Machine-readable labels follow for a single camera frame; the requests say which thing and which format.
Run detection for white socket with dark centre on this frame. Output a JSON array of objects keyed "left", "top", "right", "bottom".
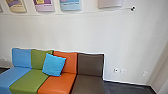
[{"left": 112, "top": 67, "right": 119, "bottom": 74}]

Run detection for brown sofa seat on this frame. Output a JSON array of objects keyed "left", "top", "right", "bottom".
[{"left": 70, "top": 52, "right": 105, "bottom": 94}]

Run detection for yellow wall poster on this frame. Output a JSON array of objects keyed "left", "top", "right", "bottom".
[{"left": 5, "top": 0, "right": 27, "bottom": 14}]

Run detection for green sofa seat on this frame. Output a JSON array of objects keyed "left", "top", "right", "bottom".
[{"left": 8, "top": 49, "right": 54, "bottom": 94}]

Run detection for blue sofa seat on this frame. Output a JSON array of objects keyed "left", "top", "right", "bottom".
[{"left": 0, "top": 47, "right": 33, "bottom": 94}]

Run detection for light blue wall poster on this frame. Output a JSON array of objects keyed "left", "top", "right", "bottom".
[{"left": 59, "top": 0, "right": 82, "bottom": 11}]

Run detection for purple wall poster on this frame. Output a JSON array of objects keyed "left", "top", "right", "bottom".
[{"left": 33, "top": 0, "right": 55, "bottom": 13}]

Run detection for small black wall mount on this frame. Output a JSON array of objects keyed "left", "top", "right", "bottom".
[{"left": 130, "top": 5, "right": 137, "bottom": 11}]

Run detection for blue cushion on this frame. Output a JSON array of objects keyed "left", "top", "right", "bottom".
[{"left": 41, "top": 53, "right": 67, "bottom": 77}]

